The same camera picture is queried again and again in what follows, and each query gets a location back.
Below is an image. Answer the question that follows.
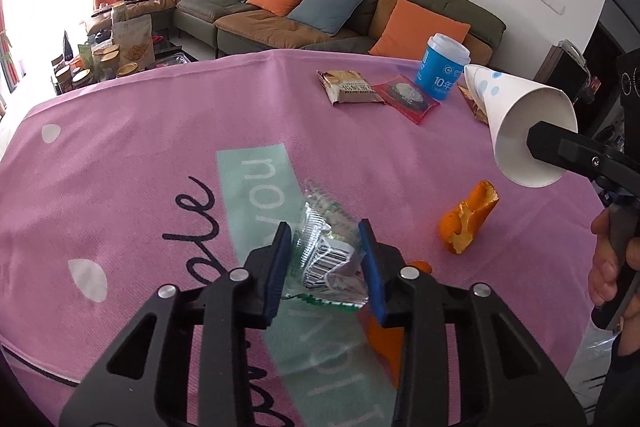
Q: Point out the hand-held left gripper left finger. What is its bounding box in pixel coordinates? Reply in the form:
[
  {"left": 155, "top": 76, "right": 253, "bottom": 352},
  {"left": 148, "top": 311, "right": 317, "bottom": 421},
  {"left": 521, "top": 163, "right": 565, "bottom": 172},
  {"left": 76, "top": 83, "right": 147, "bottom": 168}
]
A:
[{"left": 59, "top": 222, "right": 292, "bottom": 427}]

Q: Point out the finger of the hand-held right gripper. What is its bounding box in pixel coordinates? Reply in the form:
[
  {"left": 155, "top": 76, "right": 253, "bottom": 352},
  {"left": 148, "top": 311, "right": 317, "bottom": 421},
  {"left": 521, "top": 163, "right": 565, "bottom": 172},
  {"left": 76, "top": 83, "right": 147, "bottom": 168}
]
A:
[{"left": 526, "top": 121, "right": 623, "bottom": 180}]

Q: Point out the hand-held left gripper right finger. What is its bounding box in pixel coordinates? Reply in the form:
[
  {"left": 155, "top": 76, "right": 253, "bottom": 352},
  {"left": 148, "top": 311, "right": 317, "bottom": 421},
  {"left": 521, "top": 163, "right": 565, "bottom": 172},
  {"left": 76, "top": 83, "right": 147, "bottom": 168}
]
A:
[{"left": 359, "top": 219, "right": 588, "bottom": 427}]

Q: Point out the silver snack wrapper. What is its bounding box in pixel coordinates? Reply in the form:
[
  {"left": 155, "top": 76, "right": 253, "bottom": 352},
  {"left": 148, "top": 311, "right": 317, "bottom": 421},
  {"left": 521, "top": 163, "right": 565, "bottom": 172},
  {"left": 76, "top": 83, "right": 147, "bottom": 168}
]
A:
[{"left": 280, "top": 179, "right": 371, "bottom": 310}]

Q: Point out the white paper cone cup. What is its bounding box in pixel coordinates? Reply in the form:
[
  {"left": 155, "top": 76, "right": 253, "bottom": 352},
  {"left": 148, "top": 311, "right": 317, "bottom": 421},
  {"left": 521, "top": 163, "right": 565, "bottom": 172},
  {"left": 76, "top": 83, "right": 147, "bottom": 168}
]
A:
[{"left": 464, "top": 64, "right": 578, "bottom": 188}]

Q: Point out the person's right forearm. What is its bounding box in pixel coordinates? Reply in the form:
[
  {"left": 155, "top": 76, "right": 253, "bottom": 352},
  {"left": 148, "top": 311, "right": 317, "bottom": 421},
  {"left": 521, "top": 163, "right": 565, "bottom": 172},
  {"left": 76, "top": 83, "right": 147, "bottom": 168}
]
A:
[{"left": 602, "top": 287, "right": 640, "bottom": 427}]

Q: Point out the person's right hand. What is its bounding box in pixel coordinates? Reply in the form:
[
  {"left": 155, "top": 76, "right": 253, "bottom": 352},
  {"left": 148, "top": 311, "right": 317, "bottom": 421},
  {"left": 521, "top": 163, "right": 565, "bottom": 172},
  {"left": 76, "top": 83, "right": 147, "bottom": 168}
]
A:
[{"left": 587, "top": 208, "right": 626, "bottom": 308}]

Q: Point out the dark wooden cabinet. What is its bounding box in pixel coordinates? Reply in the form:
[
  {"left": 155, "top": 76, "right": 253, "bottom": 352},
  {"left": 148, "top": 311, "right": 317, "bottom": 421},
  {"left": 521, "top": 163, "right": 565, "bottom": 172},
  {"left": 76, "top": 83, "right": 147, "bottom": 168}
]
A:
[{"left": 540, "top": 39, "right": 601, "bottom": 108}]

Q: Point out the flat orange peel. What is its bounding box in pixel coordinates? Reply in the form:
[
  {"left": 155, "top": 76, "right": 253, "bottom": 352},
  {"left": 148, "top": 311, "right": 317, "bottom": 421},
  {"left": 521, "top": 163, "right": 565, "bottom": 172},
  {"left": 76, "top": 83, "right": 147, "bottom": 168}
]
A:
[{"left": 360, "top": 260, "right": 433, "bottom": 388}]

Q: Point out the yellow crumpled wrapper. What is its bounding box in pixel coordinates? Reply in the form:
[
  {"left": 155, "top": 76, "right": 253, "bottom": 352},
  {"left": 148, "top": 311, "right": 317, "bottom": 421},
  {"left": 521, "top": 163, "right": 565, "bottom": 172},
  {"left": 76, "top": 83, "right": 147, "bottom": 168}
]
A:
[{"left": 457, "top": 84, "right": 490, "bottom": 124}]

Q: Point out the large orange peel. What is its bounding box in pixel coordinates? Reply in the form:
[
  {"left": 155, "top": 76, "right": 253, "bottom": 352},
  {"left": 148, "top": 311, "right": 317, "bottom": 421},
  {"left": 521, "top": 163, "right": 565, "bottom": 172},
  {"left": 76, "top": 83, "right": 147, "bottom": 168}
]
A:
[{"left": 440, "top": 180, "right": 500, "bottom": 254}]

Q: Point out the blue paper cup white lid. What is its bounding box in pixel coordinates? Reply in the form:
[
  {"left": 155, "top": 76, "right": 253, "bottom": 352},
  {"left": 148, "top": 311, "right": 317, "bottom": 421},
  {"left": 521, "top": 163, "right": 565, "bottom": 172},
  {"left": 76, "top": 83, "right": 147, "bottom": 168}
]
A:
[{"left": 414, "top": 33, "right": 472, "bottom": 102}]

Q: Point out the red snack packet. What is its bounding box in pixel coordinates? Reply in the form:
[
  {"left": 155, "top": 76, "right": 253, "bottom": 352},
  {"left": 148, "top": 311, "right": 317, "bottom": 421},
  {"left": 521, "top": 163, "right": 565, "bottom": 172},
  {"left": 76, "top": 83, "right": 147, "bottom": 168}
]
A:
[{"left": 375, "top": 74, "right": 441, "bottom": 125}]

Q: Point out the pink printed blanket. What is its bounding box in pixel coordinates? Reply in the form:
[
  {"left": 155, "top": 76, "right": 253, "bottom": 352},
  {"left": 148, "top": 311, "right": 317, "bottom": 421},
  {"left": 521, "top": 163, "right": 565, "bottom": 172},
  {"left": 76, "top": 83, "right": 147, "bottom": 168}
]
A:
[{"left": 0, "top": 49, "right": 621, "bottom": 427}]

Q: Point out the beige cracker packet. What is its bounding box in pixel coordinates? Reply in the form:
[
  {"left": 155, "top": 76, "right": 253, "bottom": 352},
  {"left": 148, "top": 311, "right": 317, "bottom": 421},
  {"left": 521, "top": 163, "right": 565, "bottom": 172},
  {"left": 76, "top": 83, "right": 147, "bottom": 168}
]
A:
[{"left": 316, "top": 69, "right": 386, "bottom": 106}]

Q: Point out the coffee table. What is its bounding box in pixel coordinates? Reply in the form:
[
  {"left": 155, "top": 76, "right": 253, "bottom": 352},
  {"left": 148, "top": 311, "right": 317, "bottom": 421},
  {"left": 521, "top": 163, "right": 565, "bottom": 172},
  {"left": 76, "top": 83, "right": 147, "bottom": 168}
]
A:
[{"left": 50, "top": 34, "right": 198, "bottom": 95}]

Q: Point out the green and brown sofa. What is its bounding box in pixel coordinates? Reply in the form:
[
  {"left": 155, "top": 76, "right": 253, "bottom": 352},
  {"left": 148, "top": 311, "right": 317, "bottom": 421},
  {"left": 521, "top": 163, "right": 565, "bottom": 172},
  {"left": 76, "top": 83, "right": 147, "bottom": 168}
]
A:
[{"left": 85, "top": 0, "right": 507, "bottom": 60}]

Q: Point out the large blue-grey cushion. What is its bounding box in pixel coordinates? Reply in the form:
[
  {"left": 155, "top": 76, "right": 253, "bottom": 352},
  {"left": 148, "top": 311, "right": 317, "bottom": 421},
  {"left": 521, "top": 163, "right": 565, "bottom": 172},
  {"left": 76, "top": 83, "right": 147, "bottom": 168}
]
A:
[{"left": 286, "top": 0, "right": 368, "bottom": 35}]

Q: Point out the kraft paper snack bag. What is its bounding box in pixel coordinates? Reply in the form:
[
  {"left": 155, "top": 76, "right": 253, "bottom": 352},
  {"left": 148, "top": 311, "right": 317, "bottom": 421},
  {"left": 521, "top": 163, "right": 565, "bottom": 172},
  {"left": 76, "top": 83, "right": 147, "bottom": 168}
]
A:
[{"left": 112, "top": 14, "right": 153, "bottom": 70}]

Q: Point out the group of food jars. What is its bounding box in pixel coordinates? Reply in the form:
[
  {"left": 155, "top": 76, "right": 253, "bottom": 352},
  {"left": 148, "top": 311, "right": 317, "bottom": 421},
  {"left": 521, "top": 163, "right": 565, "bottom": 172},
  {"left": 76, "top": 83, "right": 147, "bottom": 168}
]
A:
[{"left": 50, "top": 7, "right": 156, "bottom": 95}]

